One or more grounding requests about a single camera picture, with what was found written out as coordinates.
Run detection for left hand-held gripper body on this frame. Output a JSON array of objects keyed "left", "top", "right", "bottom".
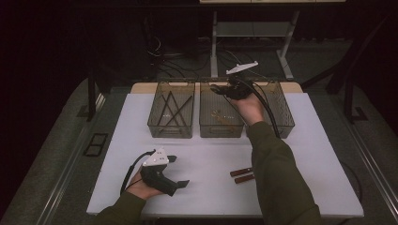
[{"left": 140, "top": 147, "right": 179, "bottom": 198}]

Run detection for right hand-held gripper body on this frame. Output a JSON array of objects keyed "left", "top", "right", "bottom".
[{"left": 224, "top": 60, "right": 259, "bottom": 101}]

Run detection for clear brown plastic bin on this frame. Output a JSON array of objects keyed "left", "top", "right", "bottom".
[
  {"left": 240, "top": 80, "right": 296, "bottom": 139},
  {"left": 198, "top": 80, "right": 245, "bottom": 139},
  {"left": 146, "top": 81, "right": 196, "bottom": 140}
]

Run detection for small whisk with wooden handle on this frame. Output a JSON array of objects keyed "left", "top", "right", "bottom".
[{"left": 210, "top": 109, "right": 235, "bottom": 125}]

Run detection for brown chopstick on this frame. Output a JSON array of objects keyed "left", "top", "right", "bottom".
[
  {"left": 170, "top": 92, "right": 189, "bottom": 126},
  {"left": 161, "top": 94, "right": 180, "bottom": 127}
]

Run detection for fork with wooden handle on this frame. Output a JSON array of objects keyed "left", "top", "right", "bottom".
[{"left": 229, "top": 167, "right": 253, "bottom": 178}]

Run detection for knife with wooden handle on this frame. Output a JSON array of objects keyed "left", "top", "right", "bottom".
[{"left": 234, "top": 173, "right": 256, "bottom": 185}]

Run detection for person's left hand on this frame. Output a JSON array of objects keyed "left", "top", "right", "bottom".
[{"left": 126, "top": 171, "right": 164, "bottom": 202}]

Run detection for person's right hand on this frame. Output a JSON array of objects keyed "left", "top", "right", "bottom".
[{"left": 230, "top": 93, "right": 266, "bottom": 127}]

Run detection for white table mat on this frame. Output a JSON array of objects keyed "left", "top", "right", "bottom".
[{"left": 86, "top": 92, "right": 365, "bottom": 218}]

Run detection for white metal desk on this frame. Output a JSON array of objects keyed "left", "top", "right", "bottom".
[{"left": 199, "top": 0, "right": 347, "bottom": 82}]

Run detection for black computer tower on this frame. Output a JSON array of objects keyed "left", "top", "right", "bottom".
[{"left": 161, "top": 12, "right": 200, "bottom": 59}]

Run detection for black tripod legs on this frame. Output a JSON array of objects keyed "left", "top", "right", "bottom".
[{"left": 300, "top": 15, "right": 392, "bottom": 96}]

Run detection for black stand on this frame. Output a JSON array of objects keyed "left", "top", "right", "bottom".
[
  {"left": 76, "top": 67, "right": 109, "bottom": 123},
  {"left": 342, "top": 74, "right": 369, "bottom": 125}
]

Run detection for left hand-held gripper cable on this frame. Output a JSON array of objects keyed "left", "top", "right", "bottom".
[{"left": 119, "top": 149, "right": 157, "bottom": 197}]

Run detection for white floor cable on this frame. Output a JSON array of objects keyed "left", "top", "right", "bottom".
[{"left": 224, "top": 49, "right": 268, "bottom": 80}]

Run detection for black floor cable bundle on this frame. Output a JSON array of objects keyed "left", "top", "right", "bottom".
[{"left": 146, "top": 37, "right": 261, "bottom": 79}]

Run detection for metal floor rail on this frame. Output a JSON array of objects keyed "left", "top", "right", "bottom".
[
  {"left": 32, "top": 93, "right": 107, "bottom": 225},
  {"left": 339, "top": 120, "right": 398, "bottom": 217}
]

